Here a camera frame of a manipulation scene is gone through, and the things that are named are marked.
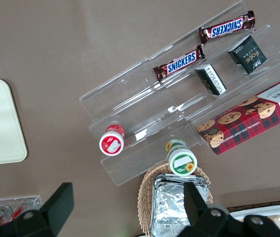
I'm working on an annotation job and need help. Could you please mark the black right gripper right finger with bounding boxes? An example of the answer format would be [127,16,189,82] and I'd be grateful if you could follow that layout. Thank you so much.
[183,182,207,227]

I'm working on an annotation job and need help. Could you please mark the white rectangular snack bin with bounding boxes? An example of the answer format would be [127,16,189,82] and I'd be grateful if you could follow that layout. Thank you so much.
[228,202,280,224]

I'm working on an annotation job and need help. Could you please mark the black box with white label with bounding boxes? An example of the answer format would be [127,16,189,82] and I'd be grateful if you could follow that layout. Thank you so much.
[195,63,228,96]

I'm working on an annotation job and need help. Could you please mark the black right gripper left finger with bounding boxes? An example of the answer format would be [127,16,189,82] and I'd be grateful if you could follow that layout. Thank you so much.
[40,182,75,237]

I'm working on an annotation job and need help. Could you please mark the green lid white cup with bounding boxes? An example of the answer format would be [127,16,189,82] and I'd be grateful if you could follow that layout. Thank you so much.
[164,139,198,176]

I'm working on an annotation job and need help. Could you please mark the clear bag of crackers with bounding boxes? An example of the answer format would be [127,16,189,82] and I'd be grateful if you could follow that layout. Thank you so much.
[270,214,280,233]

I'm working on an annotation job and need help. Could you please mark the Snickers chocolate bar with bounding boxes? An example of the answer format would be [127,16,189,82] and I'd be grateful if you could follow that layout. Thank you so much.
[198,10,256,45]
[153,44,206,82]

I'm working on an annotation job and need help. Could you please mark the red lid white cup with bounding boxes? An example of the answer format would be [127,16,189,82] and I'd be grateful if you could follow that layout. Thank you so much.
[98,124,126,156]

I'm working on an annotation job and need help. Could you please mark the small black Face box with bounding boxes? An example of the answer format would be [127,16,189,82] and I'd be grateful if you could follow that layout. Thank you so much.
[228,34,268,75]

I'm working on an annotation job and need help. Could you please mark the red tartan cookie box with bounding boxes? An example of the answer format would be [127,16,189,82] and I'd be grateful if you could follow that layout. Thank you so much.
[196,76,280,156]

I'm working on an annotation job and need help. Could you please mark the clear acrylic step shelf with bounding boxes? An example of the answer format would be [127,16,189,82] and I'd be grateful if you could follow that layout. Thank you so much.
[79,0,280,187]

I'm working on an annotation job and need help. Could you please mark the stacked aluminium foil containers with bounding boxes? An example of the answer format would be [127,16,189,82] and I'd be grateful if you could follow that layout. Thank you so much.
[151,173,211,237]

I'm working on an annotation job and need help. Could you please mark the clear acrylic bottle rack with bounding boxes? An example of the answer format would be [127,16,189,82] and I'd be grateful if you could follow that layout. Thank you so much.
[0,195,43,223]

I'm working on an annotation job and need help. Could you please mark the oval light wicker basket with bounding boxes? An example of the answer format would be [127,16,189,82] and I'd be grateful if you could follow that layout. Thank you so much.
[137,162,214,235]

